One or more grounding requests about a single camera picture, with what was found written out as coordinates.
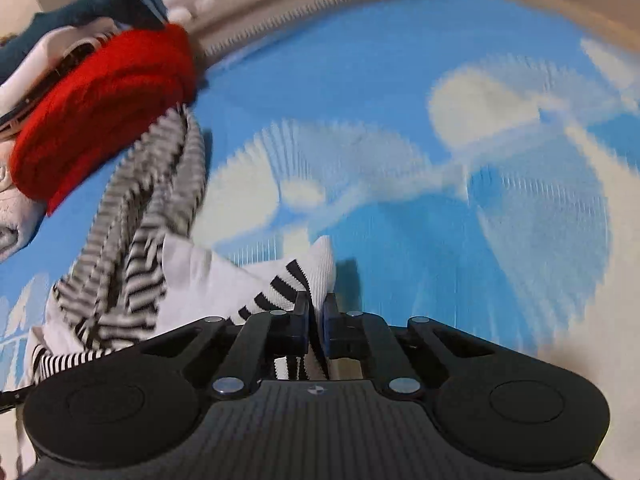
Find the dark teal garment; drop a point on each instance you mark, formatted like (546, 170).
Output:
(115, 0)

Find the black and white striped shirt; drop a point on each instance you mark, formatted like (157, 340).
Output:
(115, 240)

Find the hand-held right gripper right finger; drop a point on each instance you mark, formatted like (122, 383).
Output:
(330, 327)

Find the red knit garment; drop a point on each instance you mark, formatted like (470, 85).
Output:
(110, 95)

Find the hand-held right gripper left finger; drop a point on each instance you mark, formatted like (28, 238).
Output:
(301, 327)

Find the white sock with black stripes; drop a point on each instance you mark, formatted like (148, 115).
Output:
(220, 280)

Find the blue and white printed blanket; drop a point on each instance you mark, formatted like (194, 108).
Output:
(380, 85)

